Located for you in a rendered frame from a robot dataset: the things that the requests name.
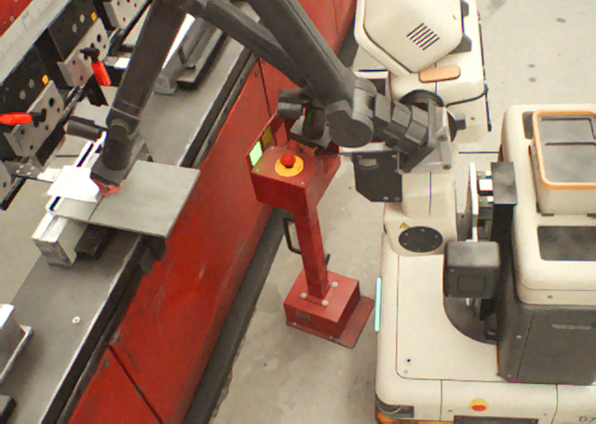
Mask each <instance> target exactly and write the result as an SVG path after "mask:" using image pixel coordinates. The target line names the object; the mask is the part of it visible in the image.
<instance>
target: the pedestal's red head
mask: <svg viewBox="0 0 596 424"><path fill-rule="evenodd" d="M276 114H277V110H276V112H275V113H274V115H273V116H271V118H270V119H269V120H268V122H267V123H266V125H265V126H264V128H263V129H262V131H261V132H260V135H259V136H258V138H257V139H256V141H255V142H254V143H253V145H252V146H251V147H250V148H249V150H248V151H247V153H246V154H245V159H246V160H247V163H248V167H249V171H250V177H251V181H252V183H253V187H254V191H255V195H256V198H257V201H258V202H261V203H263V204H266V205H270V206H274V207H277V208H280V209H283V210H286V211H289V212H295V213H299V214H301V215H304V216H307V217H310V216H311V214H312V212H314V211H315V209H316V208H317V206H318V204H319V202H320V201H321V198H322V196H323V194H324V193H325V191H326V189H327V187H328V186H329V184H330V183H331V181H332V177H333V176H334V174H336V173H337V172H338V170H339V168H340V166H341V156H340V146H339V145H338V144H335V143H333V142H332V141H330V142H329V144H328V147H327V148H326V149H325V150H323V147H320V146H318V147H317V148H316V150H315V151H313V152H315V154H316V157H315V156H310V155H308V154H304V153H300V150H301V149H302V147H301V146H300V145H299V143H298V142H295V141H293V140H291V139H290V129H291V127H292V126H294V124H295V123H296V121H297V120H296V119H286V118H283V121H284V122H283V123H284V125H285V131H286V136H287V142H286V143H285V145H284V146H283V148H282V147H278V146H275V145H271V144H270V143H269V144H268V146H267V147H266V149H265V150H264V148H263V144H262V139H261V137H262V136H263V132H264V130H265V128H266V127H268V126H269V124H270V127H271V131H273V137H274V138H275V136H276V135H277V134H276V135H275V130H274V125H273V120H274V119H275V115H276ZM283 123H282V124H283ZM274 138H273V139H274ZM258 142H260V146H261V150H262V154H261V155H260V158H259V159H258V161H257V162H256V164H255V165H254V167H252V163H251V159H250V156H249V153H250V152H251V151H252V150H251V149H252V148H253V147H254V146H255V144H256V143H258ZM287 153H290V154H293V155H295V156H298V158H300V159H301V160H302V161H303V163H304V166H303V169H302V170H301V171H300V172H299V173H297V174H296V175H293V176H283V175H280V174H279V173H277V171H276V164H277V162H278V161H279V160H280V159H281V156H282V155H284V154H287Z"/></svg>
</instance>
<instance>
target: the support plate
mask: <svg viewBox="0 0 596 424"><path fill-rule="evenodd" d="M98 156H99V154H94V155H93V157H92V158H91V160H90V161H89V163H88V165H87V166H86V167H85V169H91V167H92V165H93V164H94V162H95V161H96V159H97V157H98ZM199 174H200V170H196V169H190V168H183V167H177V166H171V165H166V164H158V163H153V162H147V161H141V160H138V161H137V162H136V163H135V164H134V165H133V167H132V168H131V170H130V172H129V174H128V177H127V179H126V180H123V181H122V182H121V184H123V185H122V187H121V189H120V190H119V191H118V192H114V193H112V194H111V195H108V196H105V195H104V196H103V197H102V201H101V202H100V204H99V206H98V207H97V209H96V211H95V212H94V213H93V215H92V216H91V214H92V212H93V211H94V209H95V207H96V206H97V204H98V203H93V202H87V201H81V200H76V199H70V198H66V199H65V201H64V202H63V203H62V205H61V206H60V208H59V209H58V211H57V212H56V215H57V216H58V217H62V218H67V219H73V220H77V221H83V223H88V224H93V225H98V226H107V227H112V228H117V229H123V230H127V231H132V232H138V233H143V234H148V235H153V236H158V237H163V238H167V237H168V236H169V233H170V231H171V230H172V228H173V226H174V224H175V222H176V219H177V217H178V215H179V213H180V212H181V210H182V208H183V205H184V203H186V201H187V199H188V197H189V195H190V193H191V191H192V189H193V187H194V185H195V183H196V181H197V179H198V176H199ZM90 216H91V218H90V219H88V218H89V217H90Z"/></svg>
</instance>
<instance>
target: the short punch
mask: <svg viewBox="0 0 596 424"><path fill-rule="evenodd" d="M65 134H66V131H65V129H64V127H63V126H62V124H61V121H59V123H58V125H57V126H56V128H55V129H54V130H53V131H52V132H51V134H50V135H49V136H48V138H47V139H46V140H45V141H44V142H43V144H42V145H41V148H40V149H39V150H38V152H37V153H36V155H35V156H34V157H29V158H30V159H31V161H32V162H33V164H34V165H35V166H36V167H38V168H39V169H40V171H41V173H42V174H43V173H44V171H45V170H46V168H47V166H48V165H50V163H51V162H52V160H53V159H54V157H55V156H57V154H58V153H59V151H60V150H61V147H62V145H63V144H64V143H65V141H66V138H65V136H64V135H65Z"/></svg>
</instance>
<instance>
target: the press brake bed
mask: <svg viewBox="0 0 596 424"><path fill-rule="evenodd" d="M298 2H299V3H300V4H301V6H302V7H303V9H304V10H305V13H306V15H307V16H308V17H309V19H310V20H311V21H312V22H313V24H314V25H316V27H317V28H318V30H319V31H320V33H321V34H322V36H323V37H324V40H325V41H326V42H327V44H328V45H329V47H330V48H331V50H332V52H333V53H334V54H335V56H336V57H338V59H339V60H340V61H341V62H342V64H343V66H344V67H345V68H350V67H351V65H352V61H353V60H354V57H355V55H356V52H357V50H358V47H359V45H358V44H357V42H356V40H355V36H354V29H355V18H356V7H357V0H298ZM299 88H300V87H298V86H297V85H295V84H294V83H293V82H291V81H290V80H289V79H288V78H287V77H286V76H285V75H284V74H282V73H281V72H280V71H279V70H277V69H276V68H274V67H273V66H272V65H269V64H268V62H266V61H264V60H263V59H262V58H260V57H259V56H257V55H256V54H254V53H253V52H251V53H250V55H249V57H247V59H246V60H245V63H244V64H243V66H242V68H241V70H240V72H239V74H238V76H237V78H236V80H235V82H234V84H233V86H232V88H231V90H230V92H229V93H228V95H226V97H225V99H224V101H223V104H222V106H221V107H220V109H219V112H218V114H217V116H216V117H215V119H214V121H213V122H212V124H211V126H210V129H209V131H208V134H207V136H205V137H204V139H203V141H202V143H201V145H200V147H199V148H198V150H197V151H196V155H195V157H194V159H193V161H192V163H191V165H190V166H189V168H190V169H196V170H200V174H199V176H198V179H197V181H196V183H195V185H194V187H193V189H192V191H191V193H190V195H189V197H188V199H187V201H186V203H184V205H183V210H182V212H181V214H180V216H179V218H178V220H177V222H175V224H174V226H173V228H172V230H171V231H170V233H169V236H168V237H167V238H164V240H165V242H166V244H167V246H168V250H167V252H166V254H165V255H164V257H163V259H162V261H158V260H155V259H154V258H153V256H152V255H151V252H150V250H149V248H148V246H147V247H146V249H145V251H144V253H143V254H142V257H141V259H140V261H139V263H138V265H137V267H135V268H134V270H133V272H132V274H131V276H130V278H129V281H128V282H127V284H126V286H125V288H124V290H123V293H122V295H121V296H120V297H119V299H118V301H117V303H116V305H115V308H114V310H113V311H112V313H111V315H110V318H109V320H108V322H107V323H106V325H104V326H103V328H102V331H101V333H100V335H99V337H98V339H97V340H96V342H95V345H94V347H93V349H92V351H91V352H90V354H89V355H88V358H87V360H86V362H85V364H84V366H83V368H82V369H81V372H80V374H79V376H78V378H77V380H76V382H75V383H74V385H73V387H72V389H71V391H70V393H69V395H68V397H67V399H66V400H65V402H64V405H63V407H62V409H61V410H60V412H59V414H58V415H57V416H56V418H55V420H54V422H53V424H209V422H210V418H211V415H212V413H213V411H214V407H215V405H216V403H217V401H218V399H219V396H220V393H221V391H222V388H223V386H224V384H225V382H226V379H227V377H228V374H229V372H230V369H231V367H232V364H233V361H234V359H235V357H236V354H237V350H238V347H239V345H240V343H241V340H242V337H243V335H244V333H245V330H246V328H247V325H248V323H249V321H250V320H251V316H252V314H253V311H254V310H255V306H256V304H257V301H258V299H259V296H260V294H261V291H262V289H263V287H264V282H265V280H266V277H267V275H268V272H269V270H270V267H271V266H272V265H273V262H274V260H275V257H276V255H277V252H278V248H279V246H280V243H281V241H282V238H283V236H284V233H285V232H284V228H283V224H282V217H283V216H284V215H289V216H291V212H289V211H286V210H283V209H280V208H277V207H274V206H270V205H266V204H263V203H261V202H258V201H257V198H256V195H255V191H254V187H253V183H252V181H251V177H250V171H249V167H248V163H247V160H246V159H245V154H246V153H247V151H248V150H249V148H250V147H251V146H252V145H253V143H254V142H255V141H256V139H257V138H258V136H259V135H260V132H261V131H262V129H263V128H264V126H265V125H266V123H267V122H268V120H269V119H270V118H271V116H273V115H274V113H275V112H276V110H277V108H278V92H279V91H280V90H281V89H299Z"/></svg>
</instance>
